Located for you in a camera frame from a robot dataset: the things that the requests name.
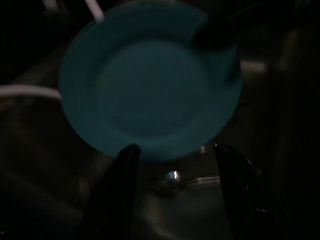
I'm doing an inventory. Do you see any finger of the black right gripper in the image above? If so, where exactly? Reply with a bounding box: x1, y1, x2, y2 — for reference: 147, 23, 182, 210
192, 14, 241, 50

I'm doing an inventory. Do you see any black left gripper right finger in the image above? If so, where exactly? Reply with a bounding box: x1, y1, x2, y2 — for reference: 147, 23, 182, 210
214, 142, 293, 240

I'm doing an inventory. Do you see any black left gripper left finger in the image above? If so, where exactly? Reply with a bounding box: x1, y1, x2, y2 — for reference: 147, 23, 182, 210
82, 143, 143, 240

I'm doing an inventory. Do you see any blue plate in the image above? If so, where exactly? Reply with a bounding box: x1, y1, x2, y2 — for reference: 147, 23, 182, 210
58, 1, 243, 162

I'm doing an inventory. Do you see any stainless steel sink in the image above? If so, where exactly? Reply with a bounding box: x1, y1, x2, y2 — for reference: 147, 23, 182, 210
0, 0, 320, 240

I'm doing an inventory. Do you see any white flexible hose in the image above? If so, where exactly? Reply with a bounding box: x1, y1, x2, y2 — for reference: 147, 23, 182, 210
0, 0, 105, 100

